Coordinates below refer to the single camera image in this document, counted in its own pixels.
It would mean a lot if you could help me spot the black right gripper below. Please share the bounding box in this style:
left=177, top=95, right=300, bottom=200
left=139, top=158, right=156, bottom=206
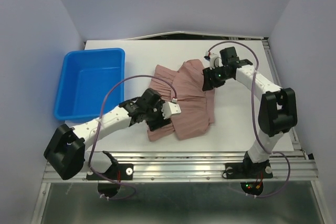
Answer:
left=201, top=65, right=232, bottom=92

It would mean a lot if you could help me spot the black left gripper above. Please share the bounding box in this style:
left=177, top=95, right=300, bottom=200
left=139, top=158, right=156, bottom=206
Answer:
left=144, top=99, right=171, bottom=131

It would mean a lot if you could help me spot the pink pleated skirt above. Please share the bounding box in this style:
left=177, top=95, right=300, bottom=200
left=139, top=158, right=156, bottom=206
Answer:
left=148, top=59, right=215, bottom=142

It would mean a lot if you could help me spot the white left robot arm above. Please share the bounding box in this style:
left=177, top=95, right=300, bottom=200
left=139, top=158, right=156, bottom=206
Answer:
left=44, top=88, right=181, bottom=180

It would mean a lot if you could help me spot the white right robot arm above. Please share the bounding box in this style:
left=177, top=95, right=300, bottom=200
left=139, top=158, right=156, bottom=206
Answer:
left=203, top=47, right=298, bottom=179

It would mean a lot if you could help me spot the blue plastic bin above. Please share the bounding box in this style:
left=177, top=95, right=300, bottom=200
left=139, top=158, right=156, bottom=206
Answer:
left=54, top=48, right=125, bottom=123

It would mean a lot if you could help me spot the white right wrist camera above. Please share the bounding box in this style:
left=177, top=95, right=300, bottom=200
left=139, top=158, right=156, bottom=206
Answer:
left=204, top=51, right=223, bottom=69

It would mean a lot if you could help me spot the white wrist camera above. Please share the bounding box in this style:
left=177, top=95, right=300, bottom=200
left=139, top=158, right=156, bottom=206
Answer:
left=204, top=51, right=223, bottom=69
left=161, top=102, right=181, bottom=119

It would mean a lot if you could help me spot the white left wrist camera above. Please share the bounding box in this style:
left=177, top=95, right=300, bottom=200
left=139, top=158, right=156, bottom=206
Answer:
left=161, top=102, right=181, bottom=119

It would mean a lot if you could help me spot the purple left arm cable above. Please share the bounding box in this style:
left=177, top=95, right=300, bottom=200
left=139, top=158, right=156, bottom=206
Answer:
left=88, top=74, right=179, bottom=200

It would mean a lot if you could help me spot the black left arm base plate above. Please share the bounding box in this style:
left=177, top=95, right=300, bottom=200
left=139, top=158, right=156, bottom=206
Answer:
left=86, top=163, right=134, bottom=182

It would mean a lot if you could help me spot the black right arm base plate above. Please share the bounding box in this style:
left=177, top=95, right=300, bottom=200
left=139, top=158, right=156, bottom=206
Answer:
left=222, top=163, right=274, bottom=181

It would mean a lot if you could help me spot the aluminium table frame rail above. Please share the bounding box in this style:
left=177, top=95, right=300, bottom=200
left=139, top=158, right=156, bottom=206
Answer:
left=31, top=35, right=326, bottom=224

